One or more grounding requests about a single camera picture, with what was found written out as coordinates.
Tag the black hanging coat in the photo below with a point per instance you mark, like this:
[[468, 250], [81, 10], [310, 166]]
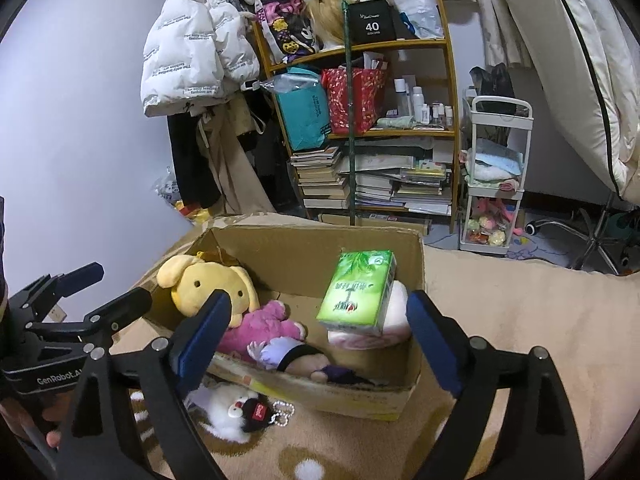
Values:
[[192, 160]]

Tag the person's left hand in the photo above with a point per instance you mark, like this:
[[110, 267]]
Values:
[[52, 435]]

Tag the clear plastic bag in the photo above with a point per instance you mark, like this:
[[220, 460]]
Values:
[[415, 0]]

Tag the green pole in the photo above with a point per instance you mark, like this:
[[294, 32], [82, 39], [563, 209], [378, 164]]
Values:
[[351, 160]]

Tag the white puffer jacket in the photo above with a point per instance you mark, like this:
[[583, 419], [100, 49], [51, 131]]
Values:
[[190, 45]]

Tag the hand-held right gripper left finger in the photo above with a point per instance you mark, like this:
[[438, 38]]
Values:
[[200, 340]]

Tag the yellow dog plush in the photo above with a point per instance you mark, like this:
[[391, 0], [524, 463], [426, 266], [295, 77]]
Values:
[[210, 285]]

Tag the wide stack of books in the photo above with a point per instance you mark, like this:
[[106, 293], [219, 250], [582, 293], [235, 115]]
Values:
[[400, 185]]

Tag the printed cartoon tote bag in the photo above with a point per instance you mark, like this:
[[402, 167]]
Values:
[[285, 25]]

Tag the printed cardboard box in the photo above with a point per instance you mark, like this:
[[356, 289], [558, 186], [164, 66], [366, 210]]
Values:
[[350, 400]]

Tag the group of cosmetic bottles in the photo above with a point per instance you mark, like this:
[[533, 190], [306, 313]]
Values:
[[420, 105]]

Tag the white trolley cart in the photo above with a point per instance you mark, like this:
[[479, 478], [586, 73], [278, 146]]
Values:
[[525, 125]]

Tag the pink plush toy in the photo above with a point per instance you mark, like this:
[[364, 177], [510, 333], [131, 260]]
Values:
[[265, 325]]

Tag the red gift bag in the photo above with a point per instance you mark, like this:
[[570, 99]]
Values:
[[370, 100]]

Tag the beige hanging coat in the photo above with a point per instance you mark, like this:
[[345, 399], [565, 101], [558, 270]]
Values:
[[230, 160]]

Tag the black bag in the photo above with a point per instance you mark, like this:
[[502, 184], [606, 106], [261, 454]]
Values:
[[492, 85]]

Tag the pink swirl roll cushion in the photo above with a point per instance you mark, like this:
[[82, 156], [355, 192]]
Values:
[[395, 310]]

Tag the white wall socket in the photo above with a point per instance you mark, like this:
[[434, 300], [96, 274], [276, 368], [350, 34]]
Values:
[[57, 314]]

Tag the blonde wig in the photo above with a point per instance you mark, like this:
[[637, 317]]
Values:
[[325, 20]]

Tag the narrow stack of books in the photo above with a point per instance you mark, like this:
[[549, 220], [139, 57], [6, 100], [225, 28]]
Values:
[[320, 180]]

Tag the green tissue pack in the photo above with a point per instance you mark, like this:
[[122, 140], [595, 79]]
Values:
[[355, 290]]

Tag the purple-haired plush doll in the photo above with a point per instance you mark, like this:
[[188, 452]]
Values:
[[280, 352]]

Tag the plastic bag of clutter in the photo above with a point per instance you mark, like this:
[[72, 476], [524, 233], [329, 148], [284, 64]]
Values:
[[172, 195]]

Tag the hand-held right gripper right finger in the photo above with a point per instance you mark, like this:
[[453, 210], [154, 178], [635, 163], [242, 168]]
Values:
[[432, 340]]

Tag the teal paper bag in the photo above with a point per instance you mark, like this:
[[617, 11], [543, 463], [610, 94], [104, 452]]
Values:
[[302, 115]]

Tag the bamboo shelf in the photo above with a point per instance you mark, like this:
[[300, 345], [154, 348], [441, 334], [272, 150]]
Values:
[[450, 85]]

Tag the white padded chair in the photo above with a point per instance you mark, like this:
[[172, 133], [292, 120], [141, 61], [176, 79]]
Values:
[[575, 60]]

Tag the black box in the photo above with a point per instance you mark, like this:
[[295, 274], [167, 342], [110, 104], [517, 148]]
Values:
[[372, 22]]

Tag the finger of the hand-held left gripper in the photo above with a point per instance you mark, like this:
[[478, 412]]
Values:
[[120, 307], [75, 280]]

